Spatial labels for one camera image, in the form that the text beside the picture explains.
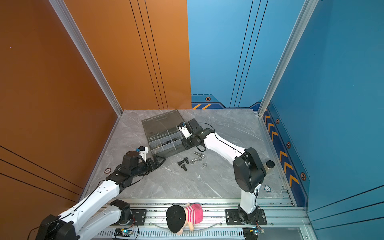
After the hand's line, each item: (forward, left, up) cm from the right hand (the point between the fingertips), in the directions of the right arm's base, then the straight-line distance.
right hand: (183, 142), depth 88 cm
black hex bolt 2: (-5, -1, -11) cm, 12 cm away
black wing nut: (+4, +15, -7) cm, 17 cm away
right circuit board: (-43, -34, -14) cm, 56 cm away
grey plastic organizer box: (+13, +16, -10) cm, 23 cm away
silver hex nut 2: (-8, -12, -12) cm, 19 cm away
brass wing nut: (+5, +18, -10) cm, 21 cm away
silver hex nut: (-3, -12, -11) cm, 16 cm away
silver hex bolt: (-1, -7, -11) cm, 13 cm away
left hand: (-11, +12, -2) cm, 16 cm away
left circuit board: (-42, +28, -13) cm, 52 cm away
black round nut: (+10, +8, -10) cm, 16 cm away
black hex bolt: (-7, +3, -11) cm, 14 cm away
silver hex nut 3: (-7, -5, -11) cm, 14 cm away
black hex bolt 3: (-11, 0, -11) cm, 15 cm away
